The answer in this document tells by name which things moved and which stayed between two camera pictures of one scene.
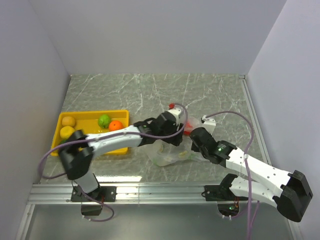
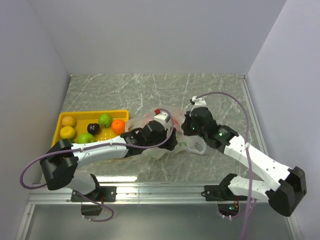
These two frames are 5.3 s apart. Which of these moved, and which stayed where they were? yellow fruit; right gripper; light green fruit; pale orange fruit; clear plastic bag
Moved: clear plastic bag; right gripper
Stayed: light green fruit; yellow fruit; pale orange fruit
